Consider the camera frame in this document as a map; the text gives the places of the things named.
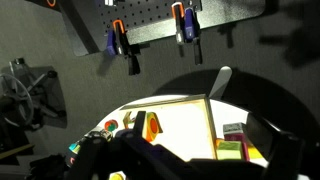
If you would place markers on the pink block with grey top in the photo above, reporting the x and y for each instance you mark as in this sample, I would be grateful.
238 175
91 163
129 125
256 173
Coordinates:
233 128

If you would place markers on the yellow green block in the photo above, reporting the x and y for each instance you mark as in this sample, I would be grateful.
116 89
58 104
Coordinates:
229 150

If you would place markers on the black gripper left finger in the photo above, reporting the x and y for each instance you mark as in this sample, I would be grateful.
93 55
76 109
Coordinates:
90 156

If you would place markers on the yellow round toy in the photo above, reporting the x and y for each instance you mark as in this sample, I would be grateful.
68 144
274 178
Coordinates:
116 176

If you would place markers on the white table base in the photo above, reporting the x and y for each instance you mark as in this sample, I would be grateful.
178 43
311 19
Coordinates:
221 80

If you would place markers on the white blue clamp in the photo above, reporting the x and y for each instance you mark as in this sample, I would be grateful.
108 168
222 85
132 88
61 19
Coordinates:
110 2

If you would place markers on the shallow wooden crate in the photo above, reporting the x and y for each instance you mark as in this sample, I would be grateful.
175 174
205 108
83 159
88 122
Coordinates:
183 130

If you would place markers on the white picture cube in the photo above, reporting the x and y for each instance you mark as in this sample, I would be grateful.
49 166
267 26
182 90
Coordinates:
74 147

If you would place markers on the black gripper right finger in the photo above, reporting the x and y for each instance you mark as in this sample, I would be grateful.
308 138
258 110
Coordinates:
286 153

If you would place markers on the red strawberry toy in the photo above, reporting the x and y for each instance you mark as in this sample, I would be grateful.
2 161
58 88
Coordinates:
110 126

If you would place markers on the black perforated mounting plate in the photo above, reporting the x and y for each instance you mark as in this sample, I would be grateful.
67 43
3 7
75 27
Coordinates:
150 13

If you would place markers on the wooden strip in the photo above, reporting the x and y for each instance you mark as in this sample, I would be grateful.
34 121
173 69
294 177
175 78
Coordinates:
16 151

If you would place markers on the black cube with letter D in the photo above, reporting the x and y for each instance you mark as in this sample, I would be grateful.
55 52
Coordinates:
107 134

